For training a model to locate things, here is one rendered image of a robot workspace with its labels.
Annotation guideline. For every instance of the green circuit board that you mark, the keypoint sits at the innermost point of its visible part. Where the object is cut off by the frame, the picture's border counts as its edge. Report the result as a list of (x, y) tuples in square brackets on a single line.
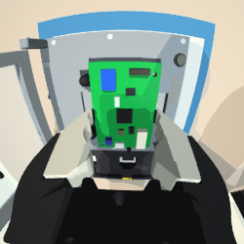
[(124, 97)]

